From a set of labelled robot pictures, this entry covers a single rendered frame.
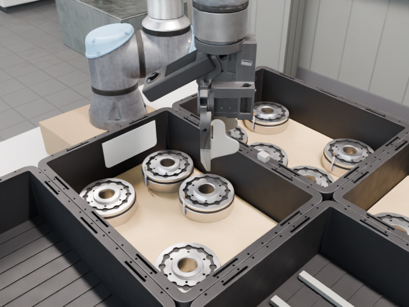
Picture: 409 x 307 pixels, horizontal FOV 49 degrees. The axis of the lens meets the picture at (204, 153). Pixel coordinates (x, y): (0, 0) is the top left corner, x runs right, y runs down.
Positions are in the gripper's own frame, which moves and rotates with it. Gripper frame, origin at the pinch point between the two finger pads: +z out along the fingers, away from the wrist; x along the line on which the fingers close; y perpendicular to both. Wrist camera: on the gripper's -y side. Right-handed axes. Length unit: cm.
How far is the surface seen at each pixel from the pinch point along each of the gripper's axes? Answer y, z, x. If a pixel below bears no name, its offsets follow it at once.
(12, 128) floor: -116, 97, 158
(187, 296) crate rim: -1.4, 3.7, -25.3
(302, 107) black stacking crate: 22.1, 9.4, 32.3
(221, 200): 3.1, 10.7, 0.6
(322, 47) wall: 71, 70, 219
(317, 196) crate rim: 17.9, 3.7, -6.0
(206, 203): 0.4, 10.8, -0.2
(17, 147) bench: -52, 27, 39
